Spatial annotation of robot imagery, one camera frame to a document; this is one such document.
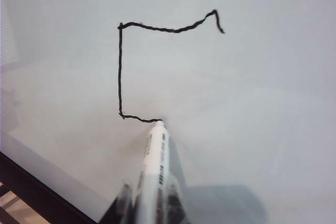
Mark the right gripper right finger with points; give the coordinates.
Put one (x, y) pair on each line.
(177, 205)

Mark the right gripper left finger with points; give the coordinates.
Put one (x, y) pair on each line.
(126, 208)

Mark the white whiteboard marker pen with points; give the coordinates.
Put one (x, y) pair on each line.
(157, 155)

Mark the white whiteboard with black frame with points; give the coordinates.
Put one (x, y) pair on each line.
(236, 90)

